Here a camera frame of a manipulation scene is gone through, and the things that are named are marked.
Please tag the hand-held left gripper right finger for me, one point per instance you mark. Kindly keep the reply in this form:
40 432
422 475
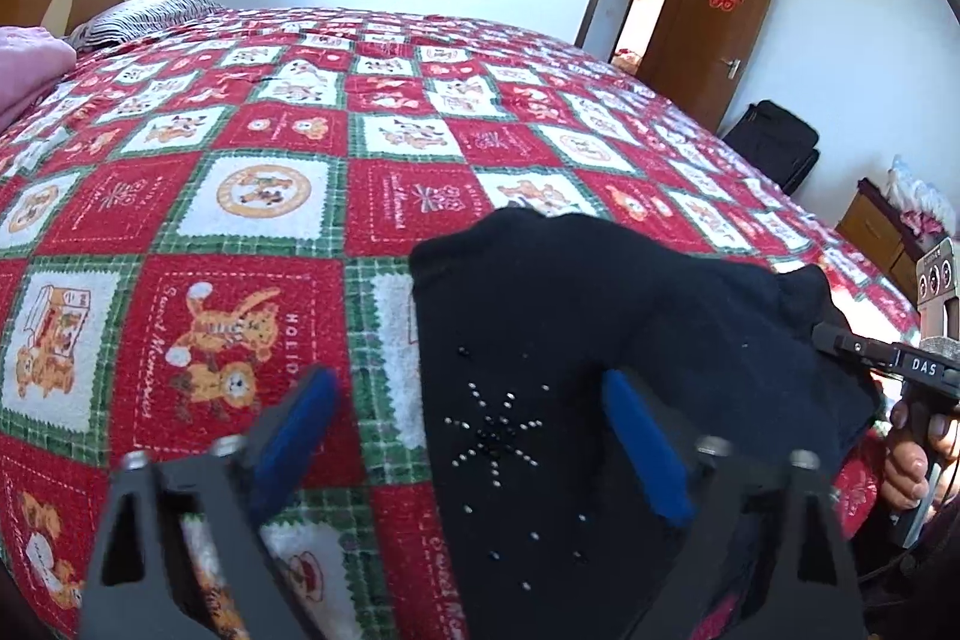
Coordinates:
645 452

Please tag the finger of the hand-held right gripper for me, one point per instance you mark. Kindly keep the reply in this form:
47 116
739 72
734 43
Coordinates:
855 347

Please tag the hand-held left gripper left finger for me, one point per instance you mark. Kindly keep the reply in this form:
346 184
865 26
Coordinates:
300 430

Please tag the black pants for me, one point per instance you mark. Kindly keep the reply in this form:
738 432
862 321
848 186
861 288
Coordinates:
540 310

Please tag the person's right hand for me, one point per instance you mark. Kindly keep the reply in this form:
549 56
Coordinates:
904 460

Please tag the brown wooden cabinet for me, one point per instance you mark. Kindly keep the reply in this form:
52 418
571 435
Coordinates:
874 235

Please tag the white plastic bag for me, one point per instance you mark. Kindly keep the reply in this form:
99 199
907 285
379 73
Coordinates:
919 186

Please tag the red checked printed blanket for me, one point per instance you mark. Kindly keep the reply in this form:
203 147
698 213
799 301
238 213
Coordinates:
262 235

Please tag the black suitcase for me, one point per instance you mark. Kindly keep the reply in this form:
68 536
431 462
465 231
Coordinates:
772 145

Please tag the brown wooden door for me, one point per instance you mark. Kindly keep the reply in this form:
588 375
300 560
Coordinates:
705 55

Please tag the grey striped pillow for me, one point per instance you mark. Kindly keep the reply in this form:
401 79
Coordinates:
142 18

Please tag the folded pink blanket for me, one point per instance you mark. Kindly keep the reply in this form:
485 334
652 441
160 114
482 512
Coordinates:
30 70

